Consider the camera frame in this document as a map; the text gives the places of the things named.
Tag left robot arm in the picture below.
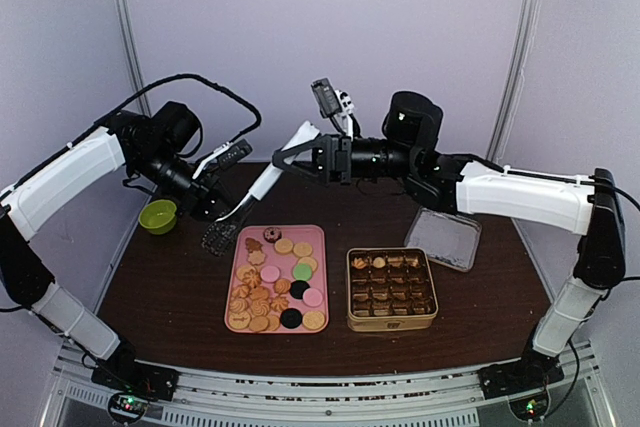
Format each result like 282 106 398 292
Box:
1 102 238 391

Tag silver tin lid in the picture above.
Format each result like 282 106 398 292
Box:
404 207 482 273

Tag chocolate sprinkle donut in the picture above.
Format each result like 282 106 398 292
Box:
263 226 282 243

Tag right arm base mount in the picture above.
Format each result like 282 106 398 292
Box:
478 360 564 423

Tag black sandwich cookie lower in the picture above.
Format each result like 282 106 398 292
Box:
280 308 303 330

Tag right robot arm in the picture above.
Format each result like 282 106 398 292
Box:
272 91 626 389

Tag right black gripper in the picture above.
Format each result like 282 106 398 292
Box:
271 132 418 188

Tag pink sandwich cookie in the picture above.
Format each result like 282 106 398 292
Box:
260 265 281 283
302 287 324 307

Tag pink sandwich cookie lower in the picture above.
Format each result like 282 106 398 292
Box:
302 287 324 307

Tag beige round biscuit top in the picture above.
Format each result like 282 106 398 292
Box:
274 238 294 255

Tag green sandwich cookie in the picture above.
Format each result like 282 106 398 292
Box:
292 263 314 282

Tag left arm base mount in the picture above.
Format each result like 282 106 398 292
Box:
91 363 179 425

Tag gold cookie tin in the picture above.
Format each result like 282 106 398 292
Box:
346 247 439 333

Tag beige round biscuit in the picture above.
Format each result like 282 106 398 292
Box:
274 238 294 255
298 256 318 272
292 242 313 258

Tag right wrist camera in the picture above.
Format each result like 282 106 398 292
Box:
311 78 361 139

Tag black sandwich cookie upper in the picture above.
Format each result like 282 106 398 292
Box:
289 280 310 300

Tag pink plastic tray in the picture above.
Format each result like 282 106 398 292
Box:
225 225 329 335

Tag brown leaf cookie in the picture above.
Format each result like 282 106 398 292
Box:
351 258 368 270

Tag pink sandwich cookie upper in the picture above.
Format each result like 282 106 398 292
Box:
260 265 281 283

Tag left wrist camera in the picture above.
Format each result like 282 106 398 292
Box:
192 139 253 180

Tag right aluminium frame post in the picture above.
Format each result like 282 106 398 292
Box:
486 0 540 163

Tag metal serving tongs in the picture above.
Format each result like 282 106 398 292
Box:
201 120 321 258

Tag left aluminium frame post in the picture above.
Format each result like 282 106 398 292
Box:
114 0 145 92

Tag black sandwich cookie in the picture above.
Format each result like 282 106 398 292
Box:
280 308 303 330
289 280 310 300

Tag biscuit with pink stick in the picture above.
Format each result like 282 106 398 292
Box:
227 311 252 331

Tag beige round biscuit corner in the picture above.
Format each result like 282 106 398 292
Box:
302 311 326 331

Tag aluminium frame post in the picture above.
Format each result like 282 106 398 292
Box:
114 0 145 92
486 0 540 163

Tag green plastic bowl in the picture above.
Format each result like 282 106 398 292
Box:
138 199 177 235

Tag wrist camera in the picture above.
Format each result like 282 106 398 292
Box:
311 78 361 139
192 139 253 180

